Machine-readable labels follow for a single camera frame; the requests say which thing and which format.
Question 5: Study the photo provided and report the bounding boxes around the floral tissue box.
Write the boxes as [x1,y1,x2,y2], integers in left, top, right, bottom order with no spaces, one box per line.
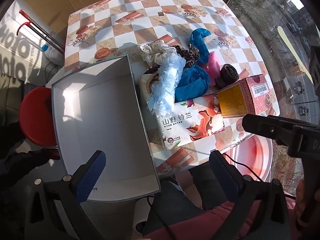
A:
[155,96,225,152]

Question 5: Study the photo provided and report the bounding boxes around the red-handled mop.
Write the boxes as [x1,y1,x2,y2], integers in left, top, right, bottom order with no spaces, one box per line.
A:
[16,9,64,53]

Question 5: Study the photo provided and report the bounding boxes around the light blue fluffy cloth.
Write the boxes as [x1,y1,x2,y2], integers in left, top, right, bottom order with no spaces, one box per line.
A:
[145,52,187,117]

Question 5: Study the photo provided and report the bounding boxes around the pink plastic basin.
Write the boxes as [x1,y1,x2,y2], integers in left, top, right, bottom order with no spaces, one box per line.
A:
[222,134,274,183]

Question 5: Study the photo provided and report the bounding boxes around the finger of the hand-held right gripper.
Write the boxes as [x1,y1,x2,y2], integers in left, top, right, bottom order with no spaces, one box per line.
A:
[242,114,300,145]

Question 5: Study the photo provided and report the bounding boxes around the pink sponge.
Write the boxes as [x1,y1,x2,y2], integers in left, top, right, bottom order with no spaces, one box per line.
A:
[200,51,222,87]

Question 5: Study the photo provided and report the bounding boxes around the checkered printed tablecloth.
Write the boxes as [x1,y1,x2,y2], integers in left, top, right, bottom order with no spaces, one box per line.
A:
[64,0,282,178]

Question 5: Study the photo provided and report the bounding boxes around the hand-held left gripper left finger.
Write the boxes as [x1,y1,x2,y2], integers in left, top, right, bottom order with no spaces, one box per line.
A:
[25,150,107,240]

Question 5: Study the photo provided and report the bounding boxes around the beige knitted cloth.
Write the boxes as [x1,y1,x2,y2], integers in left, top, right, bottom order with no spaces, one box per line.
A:
[139,74,160,100]

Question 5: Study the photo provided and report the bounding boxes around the black cable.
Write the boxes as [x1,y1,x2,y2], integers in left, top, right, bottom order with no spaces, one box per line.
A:
[146,196,168,240]

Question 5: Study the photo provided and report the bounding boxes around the white polka dot scrunchie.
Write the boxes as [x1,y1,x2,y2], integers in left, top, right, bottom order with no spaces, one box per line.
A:
[139,40,179,67]

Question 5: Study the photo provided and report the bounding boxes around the large white cardboard box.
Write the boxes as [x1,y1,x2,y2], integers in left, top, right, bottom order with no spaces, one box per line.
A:
[51,54,162,203]

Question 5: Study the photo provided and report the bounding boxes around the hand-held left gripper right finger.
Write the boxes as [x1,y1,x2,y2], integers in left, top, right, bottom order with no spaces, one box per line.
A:
[209,150,298,240]

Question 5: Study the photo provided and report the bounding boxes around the red box with yellow label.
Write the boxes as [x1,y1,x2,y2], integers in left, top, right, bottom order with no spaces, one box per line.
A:
[216,74,275,119]

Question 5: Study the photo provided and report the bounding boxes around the leopard print cloth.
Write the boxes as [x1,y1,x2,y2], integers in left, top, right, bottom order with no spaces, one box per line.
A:
[176,44,202,68]

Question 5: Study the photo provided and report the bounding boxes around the white jug with blue cap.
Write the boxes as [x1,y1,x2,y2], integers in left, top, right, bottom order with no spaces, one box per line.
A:
[41,44,62,60]

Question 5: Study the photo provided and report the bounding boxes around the dark knitted hat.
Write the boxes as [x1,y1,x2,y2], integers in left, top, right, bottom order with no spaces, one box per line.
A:
[215,64,240,90]

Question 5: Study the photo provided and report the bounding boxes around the red round stool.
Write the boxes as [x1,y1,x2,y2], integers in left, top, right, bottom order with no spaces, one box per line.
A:
[19,87,58,147]

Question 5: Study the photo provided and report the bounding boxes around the blue crinkled cloth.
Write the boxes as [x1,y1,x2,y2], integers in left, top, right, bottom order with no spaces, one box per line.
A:
[175,65,211,102]
[189,29,213,65]

